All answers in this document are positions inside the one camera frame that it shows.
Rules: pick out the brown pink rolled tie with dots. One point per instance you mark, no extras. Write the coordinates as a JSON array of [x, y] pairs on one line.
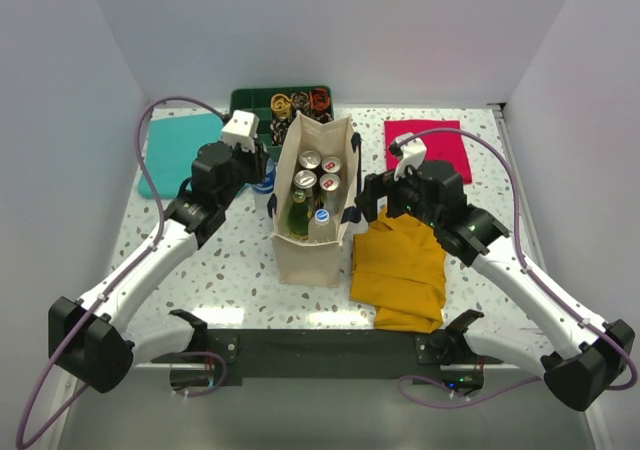
[[324, 118]]

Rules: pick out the red tab can far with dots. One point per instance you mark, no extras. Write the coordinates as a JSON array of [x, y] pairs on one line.
[[331, 165]]

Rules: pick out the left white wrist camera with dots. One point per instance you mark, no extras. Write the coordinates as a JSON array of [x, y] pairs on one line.
[[241, 129]]

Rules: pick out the teal folded cloth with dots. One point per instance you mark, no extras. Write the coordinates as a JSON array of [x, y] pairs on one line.
[[173, 144]]

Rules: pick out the green compartment tray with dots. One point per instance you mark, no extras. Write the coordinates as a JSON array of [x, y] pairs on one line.
[[257, 101]]

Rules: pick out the green glass bottle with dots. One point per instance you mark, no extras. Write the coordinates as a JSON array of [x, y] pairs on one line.
[[298, 216]]

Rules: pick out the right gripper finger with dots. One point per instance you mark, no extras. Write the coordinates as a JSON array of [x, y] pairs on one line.
[[369, 208], [374, 186]]

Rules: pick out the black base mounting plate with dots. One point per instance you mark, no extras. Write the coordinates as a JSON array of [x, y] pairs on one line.
[[336, 354]]

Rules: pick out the Pocari Sweat bottle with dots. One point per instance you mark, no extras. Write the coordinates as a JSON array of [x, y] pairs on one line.
[[262, 192]]

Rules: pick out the orange black rolled tie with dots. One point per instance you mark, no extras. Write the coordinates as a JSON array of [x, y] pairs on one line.
[[320, 100]]

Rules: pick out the beige canvas tote bag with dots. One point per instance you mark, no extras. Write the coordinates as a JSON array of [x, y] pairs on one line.
[[314, 264]]

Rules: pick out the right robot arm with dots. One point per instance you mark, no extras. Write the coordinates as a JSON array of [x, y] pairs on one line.
[[576, 352]]

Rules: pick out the mustard yellow cloth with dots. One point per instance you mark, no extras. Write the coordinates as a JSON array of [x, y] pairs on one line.
[[398, 268]]

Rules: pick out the blue cap clear bottle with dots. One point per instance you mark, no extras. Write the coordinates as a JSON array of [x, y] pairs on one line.
[[321, 228]]

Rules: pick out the red tab can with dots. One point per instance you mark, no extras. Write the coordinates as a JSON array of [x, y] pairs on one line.
[[331, 165], [330, 186]]

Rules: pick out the black white rolled tie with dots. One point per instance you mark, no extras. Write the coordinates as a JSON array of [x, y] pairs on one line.
[[278, 129]]

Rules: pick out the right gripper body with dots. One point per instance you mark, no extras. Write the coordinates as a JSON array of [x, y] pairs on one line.
[[403, 198]]

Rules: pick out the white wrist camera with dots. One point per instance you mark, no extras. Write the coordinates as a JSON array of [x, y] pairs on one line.
[[410, 151], [241, 129]]

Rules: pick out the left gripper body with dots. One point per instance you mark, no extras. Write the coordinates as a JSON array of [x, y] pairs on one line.
[[247, 167]]

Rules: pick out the brown patterned rolled tie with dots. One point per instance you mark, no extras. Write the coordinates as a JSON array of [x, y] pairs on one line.
[[300, 102]]

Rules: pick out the small clear water bottle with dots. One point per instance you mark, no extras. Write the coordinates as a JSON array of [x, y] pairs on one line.
[[250, 190]]

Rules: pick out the red tab can near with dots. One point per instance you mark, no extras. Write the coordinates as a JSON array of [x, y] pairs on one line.
[[330, 186]]

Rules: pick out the yellow rolled tie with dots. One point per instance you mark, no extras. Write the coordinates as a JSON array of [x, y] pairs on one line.
[[281, 106]]

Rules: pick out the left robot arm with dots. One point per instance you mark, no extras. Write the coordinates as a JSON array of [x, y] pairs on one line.
[[92, 337]]

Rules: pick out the red folded cloth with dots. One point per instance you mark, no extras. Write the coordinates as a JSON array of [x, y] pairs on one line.
[[442, 146]]

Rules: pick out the silver top can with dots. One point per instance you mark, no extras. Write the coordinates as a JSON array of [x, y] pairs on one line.
[[310, 160]]

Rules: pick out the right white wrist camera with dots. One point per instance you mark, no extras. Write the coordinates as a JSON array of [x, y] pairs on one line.
[[410, 151]]

